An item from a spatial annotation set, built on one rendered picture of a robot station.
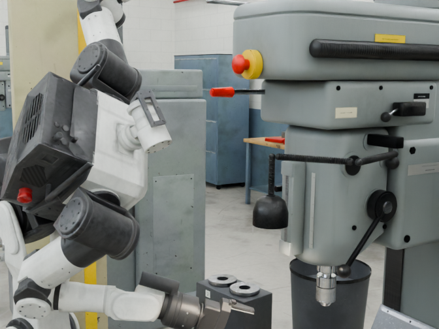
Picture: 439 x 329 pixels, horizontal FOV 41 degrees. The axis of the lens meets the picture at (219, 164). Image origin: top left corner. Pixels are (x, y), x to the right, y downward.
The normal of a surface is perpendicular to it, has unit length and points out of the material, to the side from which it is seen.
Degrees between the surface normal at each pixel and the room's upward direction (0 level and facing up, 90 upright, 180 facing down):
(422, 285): 90
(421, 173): 90
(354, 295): 94
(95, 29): 51
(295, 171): 90
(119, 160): 58
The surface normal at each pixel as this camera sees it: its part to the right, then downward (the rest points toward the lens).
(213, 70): -0.85, 0.07
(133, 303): 0.11, 0.08
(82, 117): 0.68, -0.44
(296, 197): 0.52, 0.14
